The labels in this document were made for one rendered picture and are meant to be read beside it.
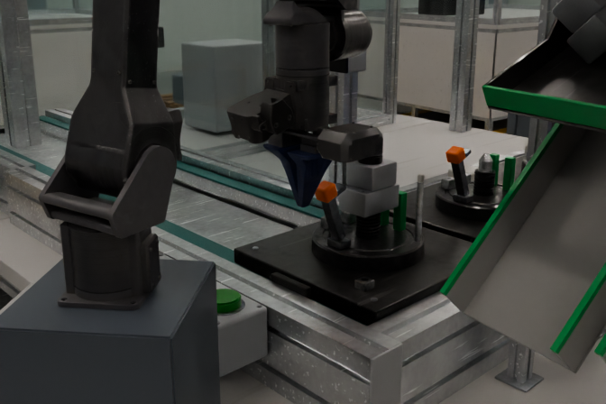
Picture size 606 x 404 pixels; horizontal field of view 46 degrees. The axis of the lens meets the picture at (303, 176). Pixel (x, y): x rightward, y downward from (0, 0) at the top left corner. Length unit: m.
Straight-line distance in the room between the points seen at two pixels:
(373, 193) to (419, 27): 5.47
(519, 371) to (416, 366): 0.15
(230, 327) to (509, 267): 0.29
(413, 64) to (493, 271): 5.68
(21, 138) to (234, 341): 1.09
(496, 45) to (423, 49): 0.74
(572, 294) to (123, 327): 0.38
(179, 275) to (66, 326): 0.11
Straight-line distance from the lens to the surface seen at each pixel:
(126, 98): 0.55
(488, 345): 0.87
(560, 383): 0.89
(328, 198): 0.81
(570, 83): 0.68
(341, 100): 1.08
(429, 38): 6.23
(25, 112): 1.76
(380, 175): 0.85
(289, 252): 0.90
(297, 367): 0.78
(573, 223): 0.72
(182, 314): 0.55
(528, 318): 0.69
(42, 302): 0.60
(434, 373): 0.79
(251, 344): 0.78
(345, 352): 0.71
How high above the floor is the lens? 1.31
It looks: 16 degrees down
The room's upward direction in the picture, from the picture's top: straight up
